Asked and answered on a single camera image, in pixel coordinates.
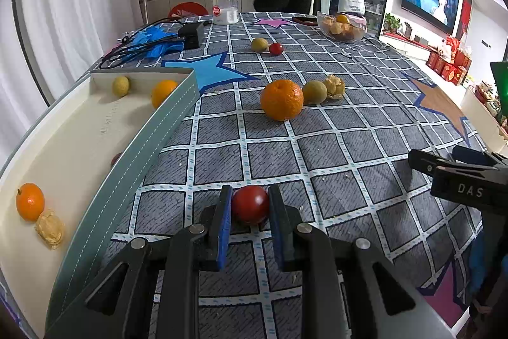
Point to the black power adapter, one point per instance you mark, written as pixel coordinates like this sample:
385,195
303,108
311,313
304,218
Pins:
190,35

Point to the glass bowl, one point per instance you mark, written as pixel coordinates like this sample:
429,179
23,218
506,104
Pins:
323,30

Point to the green object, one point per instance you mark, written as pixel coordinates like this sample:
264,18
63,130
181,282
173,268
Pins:
501,88

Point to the stack of red gift boxes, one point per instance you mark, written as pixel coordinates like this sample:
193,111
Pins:
444,69

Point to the red cherry tomato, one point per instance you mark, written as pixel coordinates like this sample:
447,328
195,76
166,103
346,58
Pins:
115,159
250,204
276,48

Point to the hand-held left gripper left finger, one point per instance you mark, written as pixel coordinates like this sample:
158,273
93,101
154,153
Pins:
224,227

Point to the white low cabinet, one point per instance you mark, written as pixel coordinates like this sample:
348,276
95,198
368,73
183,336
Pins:
476,112

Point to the white curtain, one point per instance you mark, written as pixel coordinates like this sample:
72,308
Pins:
71,5

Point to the orange mandarin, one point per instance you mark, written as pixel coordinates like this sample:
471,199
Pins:
282,99

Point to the white tray with grey rim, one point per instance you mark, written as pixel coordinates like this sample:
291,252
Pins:
71,148

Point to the orange kumquat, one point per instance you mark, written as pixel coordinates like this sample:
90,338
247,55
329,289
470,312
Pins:
342,19
163,92
30,201

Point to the yellow-green longan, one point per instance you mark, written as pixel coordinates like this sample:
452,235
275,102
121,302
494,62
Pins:
120,85
260,44
314,92

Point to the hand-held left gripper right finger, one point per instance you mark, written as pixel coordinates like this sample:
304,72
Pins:
278,231

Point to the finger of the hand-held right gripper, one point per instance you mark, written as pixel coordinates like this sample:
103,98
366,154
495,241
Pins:
426,164
472,155

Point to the red stool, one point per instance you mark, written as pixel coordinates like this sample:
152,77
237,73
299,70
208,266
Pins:
186,10

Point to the small potted plant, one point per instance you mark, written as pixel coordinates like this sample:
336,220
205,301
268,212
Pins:
391,22

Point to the blue plastic bag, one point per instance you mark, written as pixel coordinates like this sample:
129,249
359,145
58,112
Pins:
153,41

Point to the person's right hand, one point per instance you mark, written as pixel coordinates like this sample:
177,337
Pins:
478,263

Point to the dark phone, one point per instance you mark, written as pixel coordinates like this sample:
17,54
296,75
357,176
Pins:
303,20

